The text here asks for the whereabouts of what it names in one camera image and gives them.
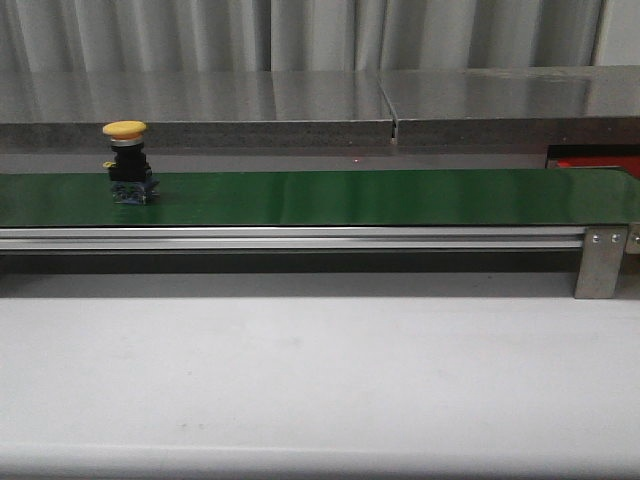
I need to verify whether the aluminium conveyor side rail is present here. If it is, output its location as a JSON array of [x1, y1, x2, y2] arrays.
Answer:
[[1, 226, 586, 255]]

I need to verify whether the stainless steel table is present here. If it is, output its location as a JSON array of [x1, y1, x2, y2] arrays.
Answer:
[[380, 66, 639, 147], [1, 72, 394, 152]]

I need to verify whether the grey pleated curtain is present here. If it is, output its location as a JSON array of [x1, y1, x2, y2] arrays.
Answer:
[[1, 1, 604, 72]]

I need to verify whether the green conveyor belt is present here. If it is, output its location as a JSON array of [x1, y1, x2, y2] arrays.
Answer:
[[1, 168, 639, 228]]

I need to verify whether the right stainless steel table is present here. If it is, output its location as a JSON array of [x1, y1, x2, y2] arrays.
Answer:
[[380, 66, 639, 147]]

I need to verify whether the red bin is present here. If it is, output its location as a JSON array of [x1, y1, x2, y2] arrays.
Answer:
[[547, 155, 640, 179]]

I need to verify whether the small steel end bracket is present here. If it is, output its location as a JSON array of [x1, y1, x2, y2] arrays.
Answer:
[[625, 222, 640, 255]]

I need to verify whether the steel conveyor support bracket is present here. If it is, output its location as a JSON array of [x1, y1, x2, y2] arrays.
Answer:
[[574, 226, 627, 299]]

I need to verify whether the left stainless steel table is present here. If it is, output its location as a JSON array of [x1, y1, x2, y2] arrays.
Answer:
[[1, 72, 394, 152]]

